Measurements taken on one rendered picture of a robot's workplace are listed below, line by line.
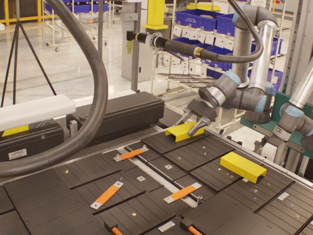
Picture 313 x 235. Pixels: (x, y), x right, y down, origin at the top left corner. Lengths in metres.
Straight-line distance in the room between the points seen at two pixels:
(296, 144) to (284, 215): 1.14
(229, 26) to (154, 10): 2.22
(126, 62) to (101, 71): 4.42
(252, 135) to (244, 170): 2.62
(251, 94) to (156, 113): 0.46
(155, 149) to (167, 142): 0.08
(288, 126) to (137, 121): 0.74
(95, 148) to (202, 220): 0.55
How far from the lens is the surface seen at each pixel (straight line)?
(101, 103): 0.63
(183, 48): 1.30
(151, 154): 1.25
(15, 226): 0.96
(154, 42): 1.39
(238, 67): 2.10
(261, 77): 1.61
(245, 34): 1.94
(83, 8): 7.10
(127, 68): 5.08
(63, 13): 0.72
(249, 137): 3.71
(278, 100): 2.33
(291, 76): 2.29
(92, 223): 0.92
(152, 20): 1.39
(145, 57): 4.95
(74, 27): 0.71
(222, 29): 3.60
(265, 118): 2.29
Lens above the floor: 1.66
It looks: 24 degrees down
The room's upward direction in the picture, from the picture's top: 4 degrees clockwise
